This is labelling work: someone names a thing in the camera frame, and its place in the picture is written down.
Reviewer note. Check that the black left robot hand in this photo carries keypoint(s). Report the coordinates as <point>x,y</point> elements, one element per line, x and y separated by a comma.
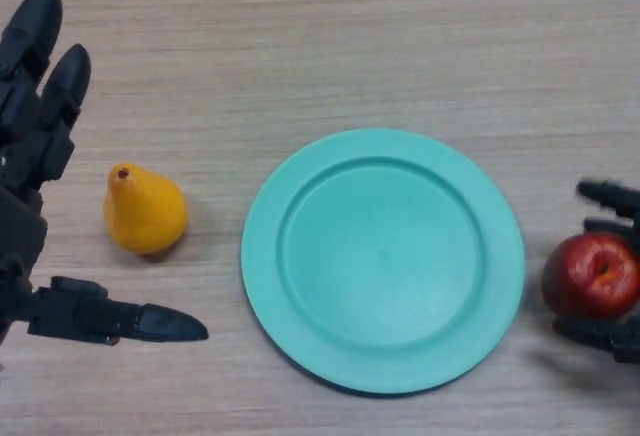
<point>30,156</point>

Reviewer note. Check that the red apple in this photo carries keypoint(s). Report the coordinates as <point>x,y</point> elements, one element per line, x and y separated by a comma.
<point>575,271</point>

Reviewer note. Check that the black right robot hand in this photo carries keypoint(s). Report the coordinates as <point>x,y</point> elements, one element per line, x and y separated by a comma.
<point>625,341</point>

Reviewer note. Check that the yellow pear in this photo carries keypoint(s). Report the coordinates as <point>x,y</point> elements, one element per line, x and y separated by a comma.
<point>145,216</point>

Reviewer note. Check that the green round plate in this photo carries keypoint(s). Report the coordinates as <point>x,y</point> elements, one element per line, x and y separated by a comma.
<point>380,256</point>

